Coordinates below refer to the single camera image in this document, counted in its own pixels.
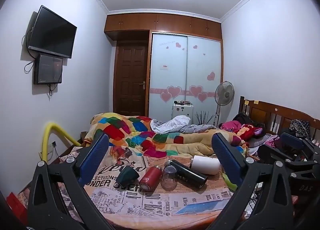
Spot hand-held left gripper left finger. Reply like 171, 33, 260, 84
27, 134, 118, 230

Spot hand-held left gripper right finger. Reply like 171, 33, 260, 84
200, 132, 294, 230

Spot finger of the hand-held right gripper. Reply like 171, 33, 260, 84
257, 144, 304, 168
279, 132, 320, 157

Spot white cup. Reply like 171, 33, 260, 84
190, 155, 222, 175

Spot dark green cup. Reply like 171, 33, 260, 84
115, 165, 140, 188

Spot clear glass cup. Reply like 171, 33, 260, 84
161, 166, 178, 191

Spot dark patterned cloth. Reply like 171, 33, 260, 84
289, 119, 312, 139

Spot red plush toy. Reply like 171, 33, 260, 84
234, 124, 266, 141

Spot pink clothing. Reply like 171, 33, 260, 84
219, 121, 242, 132

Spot wooden headboard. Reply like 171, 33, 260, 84
239, 96, 320, 143

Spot black thermos bottle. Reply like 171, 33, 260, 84
167, 159, 208, 190

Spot black bag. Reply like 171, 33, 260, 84
232, 112, 253, 126

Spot yellow padded pipe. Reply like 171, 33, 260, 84
41, 122, 82, 163

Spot dark dried branches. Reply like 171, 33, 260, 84
196, 110, 213, 126

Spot colourful patchwork blanket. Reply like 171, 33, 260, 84
84, 112, 247, 158

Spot red thermos bottle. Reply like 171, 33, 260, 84
139, 166, 162, 192

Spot grey white checked cloth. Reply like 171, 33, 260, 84
150, 115, 218, 135

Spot white boxy appliance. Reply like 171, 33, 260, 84
172, 102, 194, 124

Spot standing fan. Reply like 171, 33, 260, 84
214, 81, 235, 127

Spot newspaper print bed sheet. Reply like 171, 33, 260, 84
15, 142, 252, 230

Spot red box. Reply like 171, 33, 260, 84
6, 192, 28, 223

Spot brown wooden door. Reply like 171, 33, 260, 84
113, 40, 150, 117

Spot frosted sliding door wardrobe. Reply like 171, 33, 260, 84
149, 32, 223, 121

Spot small black monitor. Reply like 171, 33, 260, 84
33, 53, 64, 85

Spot wooden overhead cabinet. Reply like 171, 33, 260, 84
104, 13, 223, 42

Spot black television cable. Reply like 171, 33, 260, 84
22, 27, 35, 73

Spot wall mounted television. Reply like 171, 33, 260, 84
27, 5, 77, 59

